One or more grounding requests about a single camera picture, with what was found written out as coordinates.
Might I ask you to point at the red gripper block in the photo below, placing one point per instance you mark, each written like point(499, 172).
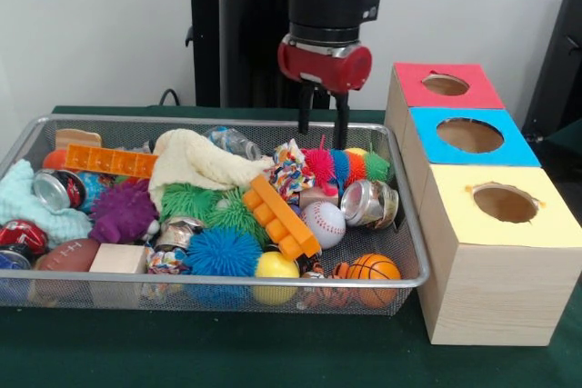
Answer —
point(327, 65)

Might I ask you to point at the orange toy brick round studs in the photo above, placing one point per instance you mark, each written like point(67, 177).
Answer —
point(282, 215)

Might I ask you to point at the wooden box three holes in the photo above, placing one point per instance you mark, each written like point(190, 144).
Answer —
point(491, 279)

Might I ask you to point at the clear shallow mesh bin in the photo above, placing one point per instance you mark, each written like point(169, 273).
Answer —
point(118, 297)

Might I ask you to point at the crushed silver can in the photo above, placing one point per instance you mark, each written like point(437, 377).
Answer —
point(368, 202)

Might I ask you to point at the white baseball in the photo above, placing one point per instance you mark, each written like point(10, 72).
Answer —
point(324, 224)

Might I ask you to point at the green spiky ball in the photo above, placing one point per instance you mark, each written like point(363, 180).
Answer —
point(238, 215)

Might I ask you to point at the cream knitted cloth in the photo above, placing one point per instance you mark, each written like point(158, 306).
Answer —
point(195, 163)

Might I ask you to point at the small orange basketball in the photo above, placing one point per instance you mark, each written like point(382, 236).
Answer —
point(373, 267)

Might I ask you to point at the yellow ball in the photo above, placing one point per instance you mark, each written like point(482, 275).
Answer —
point(276, 270)

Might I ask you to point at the blue spiky ball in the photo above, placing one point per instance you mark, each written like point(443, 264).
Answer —
point(223, 253)

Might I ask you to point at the long flat orange toy brick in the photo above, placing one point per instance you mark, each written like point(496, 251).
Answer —
point(109, 161)

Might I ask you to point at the purple spiky ball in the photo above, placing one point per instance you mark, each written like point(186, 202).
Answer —
point(121, 213)

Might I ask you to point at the dark green table cloth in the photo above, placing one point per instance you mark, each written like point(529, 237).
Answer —
point(273, 352)

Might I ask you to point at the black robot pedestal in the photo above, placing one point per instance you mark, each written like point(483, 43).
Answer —
point(245, 61)

